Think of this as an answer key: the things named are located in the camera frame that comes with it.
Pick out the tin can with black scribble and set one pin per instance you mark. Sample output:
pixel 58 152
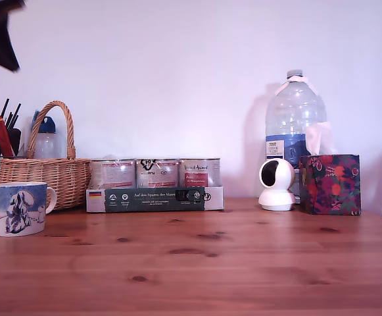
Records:
pixel 157 172

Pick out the large clear water bottle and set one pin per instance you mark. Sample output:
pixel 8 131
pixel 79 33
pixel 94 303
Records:
pixel 294 115

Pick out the mug with blue winter print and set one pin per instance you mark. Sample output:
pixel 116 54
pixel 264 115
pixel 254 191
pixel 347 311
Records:
pixel 16 209

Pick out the white tissue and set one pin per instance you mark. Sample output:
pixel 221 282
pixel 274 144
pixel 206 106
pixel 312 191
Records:
pixel 319 138

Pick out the red slim box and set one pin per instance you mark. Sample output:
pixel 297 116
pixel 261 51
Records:
pixel 2 138

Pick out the tin can with red label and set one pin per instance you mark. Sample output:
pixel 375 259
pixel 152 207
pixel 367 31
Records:
pixel 113 174
pixel 199 172

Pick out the black stick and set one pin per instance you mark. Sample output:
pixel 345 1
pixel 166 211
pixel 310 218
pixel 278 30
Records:
pixel 14 115
pixel 5 107

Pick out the small white round camera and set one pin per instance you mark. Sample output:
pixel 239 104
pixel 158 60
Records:
pixel 276 191

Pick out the floral tissue box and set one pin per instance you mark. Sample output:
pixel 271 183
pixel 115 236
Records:
pixel 333 187

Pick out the cardboard can tray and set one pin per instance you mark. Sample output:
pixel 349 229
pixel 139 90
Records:
pixel 152 199

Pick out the small bottle with blue cap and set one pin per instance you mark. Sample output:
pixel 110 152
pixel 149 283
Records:
pixel 47 141

